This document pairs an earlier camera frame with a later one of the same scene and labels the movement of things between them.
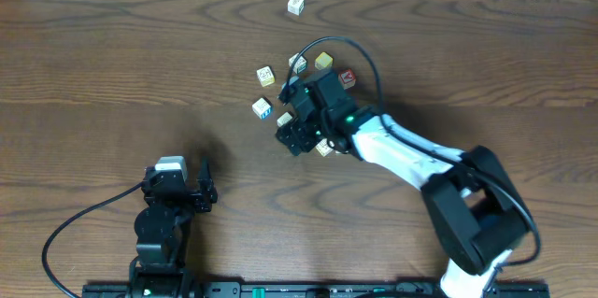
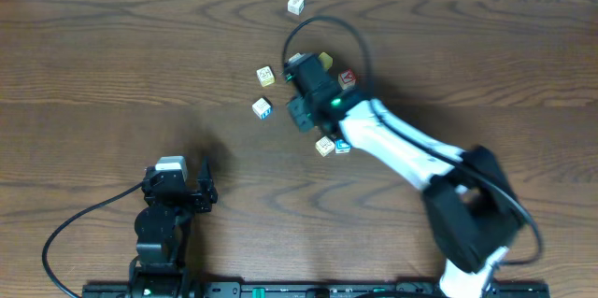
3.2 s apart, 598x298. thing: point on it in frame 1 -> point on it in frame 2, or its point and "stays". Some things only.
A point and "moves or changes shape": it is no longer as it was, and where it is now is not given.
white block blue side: [261, 108] stays
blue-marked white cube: [284, 119] moves or changes shape
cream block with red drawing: [323, 149] stays
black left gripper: [188, 197] stays
